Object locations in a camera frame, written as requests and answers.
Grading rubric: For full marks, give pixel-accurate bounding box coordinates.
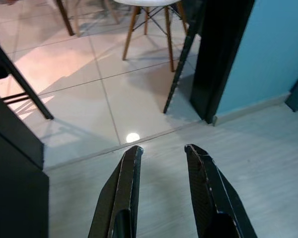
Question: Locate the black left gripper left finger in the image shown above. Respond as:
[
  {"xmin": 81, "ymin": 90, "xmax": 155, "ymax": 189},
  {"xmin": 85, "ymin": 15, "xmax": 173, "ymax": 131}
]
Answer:
[{"xmin": 88, "ymin": 145, "xmax": 143, "ymax": 238}]

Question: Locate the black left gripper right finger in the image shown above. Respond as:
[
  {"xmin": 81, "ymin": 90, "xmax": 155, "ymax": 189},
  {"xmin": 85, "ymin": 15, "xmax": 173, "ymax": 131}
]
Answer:
[{"xmin": 184, "ymin": 143, "xmax": 251, "ymax": 238}]

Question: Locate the dark brown wooden table leg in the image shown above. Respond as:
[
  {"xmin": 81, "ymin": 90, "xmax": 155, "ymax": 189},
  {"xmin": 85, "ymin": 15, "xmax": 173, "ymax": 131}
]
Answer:
[{"xmin": 55, "ymin": 0, "xmax": 75, "ymax": 37}]

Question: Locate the white chair with wooden legs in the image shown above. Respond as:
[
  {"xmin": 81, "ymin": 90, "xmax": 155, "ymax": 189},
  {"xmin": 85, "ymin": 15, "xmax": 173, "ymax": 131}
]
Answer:
[{"xmin": 113, "ymin": 0, "xmax": 189, "ymax": 72}]

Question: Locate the black door frame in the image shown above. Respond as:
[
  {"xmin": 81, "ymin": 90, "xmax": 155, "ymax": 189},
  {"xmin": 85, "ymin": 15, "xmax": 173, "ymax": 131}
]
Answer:
[{"xmin": 190, "ymin": 0, "xmax": 255, "ymax": 124}]

